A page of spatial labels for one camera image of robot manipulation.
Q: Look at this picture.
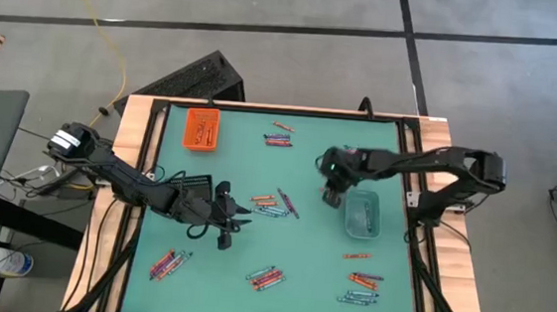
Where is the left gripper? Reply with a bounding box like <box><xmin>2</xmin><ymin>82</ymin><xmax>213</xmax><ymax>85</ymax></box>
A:
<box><xmin>170</xmin><ymin>176</ymin><xmax>256</xmax><ymax>253</ymax></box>

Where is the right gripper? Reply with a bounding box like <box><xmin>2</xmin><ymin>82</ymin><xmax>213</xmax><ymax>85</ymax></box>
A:
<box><xmin>313</xmin><ymin>143</ymin><xmax>368</xmax><ymax>213</ymax></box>

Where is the teal plastic bin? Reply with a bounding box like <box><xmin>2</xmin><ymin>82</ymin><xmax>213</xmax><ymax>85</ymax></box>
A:
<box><xmin>342</xmin><ymin>187</ymin><xmax>384</xmax><ymax>241</ymax></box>

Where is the black plastic basket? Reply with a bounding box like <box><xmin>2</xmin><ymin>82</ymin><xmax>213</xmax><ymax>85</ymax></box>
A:
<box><xmin>168</xmin><ymin>171</ymin><xmax>215</xmax><ymax>205</ymax></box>

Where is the dark blue crayon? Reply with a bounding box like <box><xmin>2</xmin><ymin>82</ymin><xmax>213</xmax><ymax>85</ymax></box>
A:
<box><xmin>245</xmin><ymin>263</ymin><xmax>277</xmax><ymax>283</ymax></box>

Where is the teal table mat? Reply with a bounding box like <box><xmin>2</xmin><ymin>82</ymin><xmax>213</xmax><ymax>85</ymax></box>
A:
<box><xmin>119</xmin><ymin>100</ymin><xmax>436</xmax><ymax>312</ymax></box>

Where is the orange plastic basket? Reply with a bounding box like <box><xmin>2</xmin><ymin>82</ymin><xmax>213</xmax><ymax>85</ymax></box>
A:
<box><xmin>182</xmin><ymin>106</ymin><xmax>222</xmax><ymax>153</ymax></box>

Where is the black perforated computer case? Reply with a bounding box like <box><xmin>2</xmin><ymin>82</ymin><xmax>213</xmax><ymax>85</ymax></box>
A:
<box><xmin>111</xmin><ymin>41</ymin><xmax>251</xmax><ymax>125</ymax></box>

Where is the black desk beam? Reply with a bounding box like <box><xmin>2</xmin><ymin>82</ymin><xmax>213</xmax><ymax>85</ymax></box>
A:
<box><xmin>0</xmin><ymin>195</ymin><xmax>87</xmax><ymax>252</ymax></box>

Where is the white plastic container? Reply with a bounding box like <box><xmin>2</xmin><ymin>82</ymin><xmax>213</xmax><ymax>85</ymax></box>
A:
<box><xmin>0</xmin><ymin>246</ymin><xmax>36</xmax><ymax>280</ymax></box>

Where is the black cable loop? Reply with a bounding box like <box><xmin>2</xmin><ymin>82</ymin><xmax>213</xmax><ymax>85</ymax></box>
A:
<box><xmin>357</xmin><ymin>95</ymin><xmax>377</xmax><ymax>121</ymax></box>

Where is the black cable bundle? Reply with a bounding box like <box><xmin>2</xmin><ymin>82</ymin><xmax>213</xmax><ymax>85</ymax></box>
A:
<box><xmin>0</xmin><ymin>151</ymin><xmax>105</xmax><ymax>208</ymax></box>

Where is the yellow floor cable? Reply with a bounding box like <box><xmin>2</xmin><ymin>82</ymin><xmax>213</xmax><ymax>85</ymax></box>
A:
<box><xmin>43</xmin><ymin>0</ymin><xmax>133</xmax><ymax>131</ymax></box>

